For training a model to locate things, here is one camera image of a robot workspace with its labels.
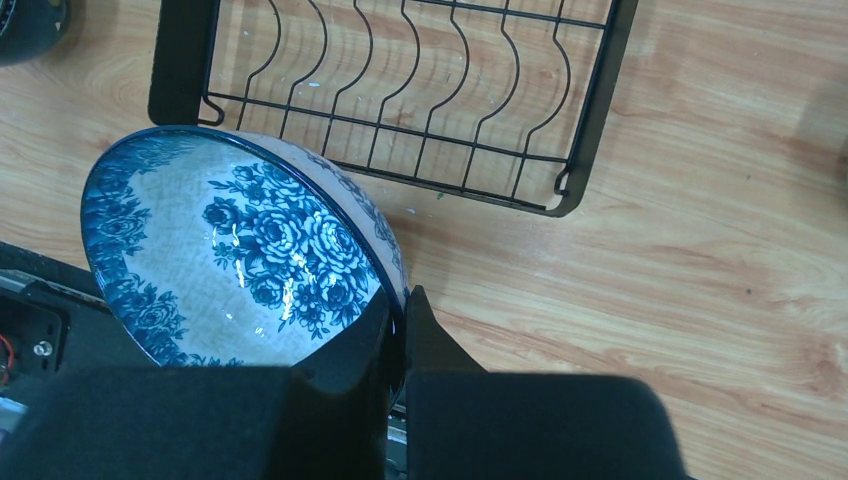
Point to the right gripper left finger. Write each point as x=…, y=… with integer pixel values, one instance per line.
x=323, y=418

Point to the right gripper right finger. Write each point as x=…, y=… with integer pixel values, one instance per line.
x=464, y=422

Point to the blue floral white bowl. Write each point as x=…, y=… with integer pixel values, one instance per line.
x=217, y=248

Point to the black wire dish rack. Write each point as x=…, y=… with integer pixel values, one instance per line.
x=503, y=102

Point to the dark blue bowl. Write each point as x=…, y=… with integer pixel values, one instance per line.
x=30, y=28

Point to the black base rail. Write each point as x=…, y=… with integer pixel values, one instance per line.
x=53, y=320

